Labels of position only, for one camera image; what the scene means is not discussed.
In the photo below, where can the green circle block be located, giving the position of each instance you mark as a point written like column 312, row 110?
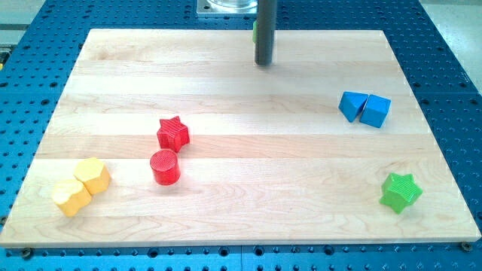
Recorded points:
column 254, row 32

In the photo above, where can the red star block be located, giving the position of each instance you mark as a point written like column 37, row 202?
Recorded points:
column 173, row 134

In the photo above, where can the light wooden board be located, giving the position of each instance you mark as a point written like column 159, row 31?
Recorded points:
column 271, row 158

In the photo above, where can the red cylinder block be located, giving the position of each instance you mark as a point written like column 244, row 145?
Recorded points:
column 165, row 167

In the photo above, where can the blue triangular block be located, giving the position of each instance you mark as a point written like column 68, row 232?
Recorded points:
column 352, row 104

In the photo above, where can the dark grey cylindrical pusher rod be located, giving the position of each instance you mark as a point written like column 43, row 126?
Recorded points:
column 265, row 31

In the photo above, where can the blue cube block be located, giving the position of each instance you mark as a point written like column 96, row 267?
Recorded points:
column 375, row 111

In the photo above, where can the yellow hexagon block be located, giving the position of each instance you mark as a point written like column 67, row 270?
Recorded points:
column 94, row 174

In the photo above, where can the green star block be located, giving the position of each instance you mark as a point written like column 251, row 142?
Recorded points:
column 399, row 192

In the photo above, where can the yellow heart block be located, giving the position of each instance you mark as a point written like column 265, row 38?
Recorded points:
column 70, row 196

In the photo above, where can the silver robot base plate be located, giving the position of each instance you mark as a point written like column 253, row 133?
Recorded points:
column 226, row 6

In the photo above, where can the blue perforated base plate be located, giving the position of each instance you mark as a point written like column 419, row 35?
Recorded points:
column 38, row 68

